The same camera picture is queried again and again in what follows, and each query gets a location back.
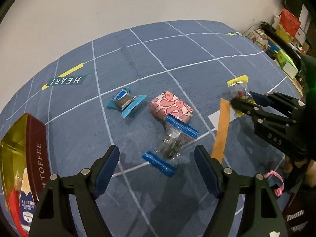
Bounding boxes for blue-edged dark snack packet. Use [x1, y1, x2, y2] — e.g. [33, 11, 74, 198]
[142, 114, 199, 177]

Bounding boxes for yellow-edged snack packet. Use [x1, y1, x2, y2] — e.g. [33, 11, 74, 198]
[227, 75, 256, 104]

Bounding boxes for teal candy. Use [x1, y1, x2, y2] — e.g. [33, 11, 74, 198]
[107, 87, 147, 118]

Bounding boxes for pink patterned snack pack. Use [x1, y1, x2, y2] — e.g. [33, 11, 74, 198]
[150, 90, 194, 124]

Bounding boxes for red snack packet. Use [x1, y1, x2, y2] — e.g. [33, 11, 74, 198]
[8, 188, 28, 237]

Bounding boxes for orange tape strip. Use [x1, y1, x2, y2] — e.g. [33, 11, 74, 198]
[211, 99, 230, 163]

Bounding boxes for white paper label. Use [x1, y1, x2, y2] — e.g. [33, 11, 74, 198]
[208, 109, 239, 130]

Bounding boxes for green white box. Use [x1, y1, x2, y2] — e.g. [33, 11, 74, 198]
[275, 49, 298, 79]

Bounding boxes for pink ribbon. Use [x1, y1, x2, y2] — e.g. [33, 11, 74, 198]
[263, 170, 284, 198]

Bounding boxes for red toffee tin box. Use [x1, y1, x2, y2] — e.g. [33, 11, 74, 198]
[0, 112, 52, 237]

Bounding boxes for floral ceramic pot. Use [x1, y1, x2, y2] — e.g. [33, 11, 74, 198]
[246, 29, 269, 52]

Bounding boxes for blue grid tablecloth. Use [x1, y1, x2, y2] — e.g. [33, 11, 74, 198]
[1, 20, 300, 236]

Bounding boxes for red gift bag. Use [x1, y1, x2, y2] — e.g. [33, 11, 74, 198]
[280, 8, 301, 37]

